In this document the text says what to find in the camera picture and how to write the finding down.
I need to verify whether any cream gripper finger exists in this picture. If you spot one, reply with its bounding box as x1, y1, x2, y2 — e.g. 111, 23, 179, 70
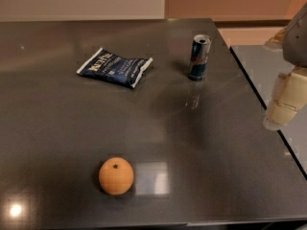
263, 67, 307, 130
263, 28, 286, 51

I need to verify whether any blue silver energy drink can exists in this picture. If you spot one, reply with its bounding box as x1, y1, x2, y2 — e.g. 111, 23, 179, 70
188, 34, 212, 81

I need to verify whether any blue chip bag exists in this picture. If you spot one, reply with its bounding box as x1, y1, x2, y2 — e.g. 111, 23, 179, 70
77, 48, 154, 89

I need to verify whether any grey side table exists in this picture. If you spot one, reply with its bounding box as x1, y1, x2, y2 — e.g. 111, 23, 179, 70
229, 45, 307, 177

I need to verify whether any orange fruit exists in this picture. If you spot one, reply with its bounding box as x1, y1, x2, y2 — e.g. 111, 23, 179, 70
99, 157, 134, 196

